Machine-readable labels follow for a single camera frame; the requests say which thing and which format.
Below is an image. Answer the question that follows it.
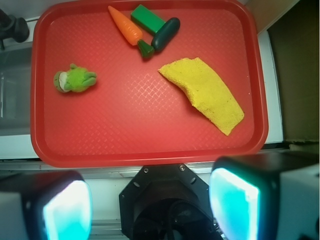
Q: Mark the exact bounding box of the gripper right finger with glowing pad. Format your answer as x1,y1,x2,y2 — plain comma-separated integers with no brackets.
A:
209,151,320,240

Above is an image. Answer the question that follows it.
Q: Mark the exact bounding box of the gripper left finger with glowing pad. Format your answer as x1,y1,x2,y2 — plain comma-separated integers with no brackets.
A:
0,170,93,240

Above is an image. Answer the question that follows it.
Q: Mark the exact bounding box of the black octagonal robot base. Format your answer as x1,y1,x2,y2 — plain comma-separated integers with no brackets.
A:
119,164,222,240

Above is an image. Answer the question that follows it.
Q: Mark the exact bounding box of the orange toy carrot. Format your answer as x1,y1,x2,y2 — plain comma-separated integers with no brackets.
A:
107,5,155,59

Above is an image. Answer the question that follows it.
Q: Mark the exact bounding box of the yellow knitted cloth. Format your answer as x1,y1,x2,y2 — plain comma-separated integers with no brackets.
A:
158,57,245,136

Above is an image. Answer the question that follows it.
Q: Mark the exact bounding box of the green plush frog toy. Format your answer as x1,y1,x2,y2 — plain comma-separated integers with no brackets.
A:
53,63,97,93

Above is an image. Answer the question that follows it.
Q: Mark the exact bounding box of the red plastic tray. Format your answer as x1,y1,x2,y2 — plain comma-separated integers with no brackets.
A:
30,0,268,168

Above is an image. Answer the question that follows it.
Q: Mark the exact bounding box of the black knob fixture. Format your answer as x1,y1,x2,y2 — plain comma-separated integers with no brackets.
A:
0,9,30,51

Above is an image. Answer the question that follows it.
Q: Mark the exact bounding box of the dark green toy cucumber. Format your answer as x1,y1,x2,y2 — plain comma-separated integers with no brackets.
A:
151,17,181,52

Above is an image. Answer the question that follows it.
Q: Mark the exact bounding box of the green rectangular block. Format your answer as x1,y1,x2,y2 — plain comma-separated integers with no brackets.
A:
130,4,166,36

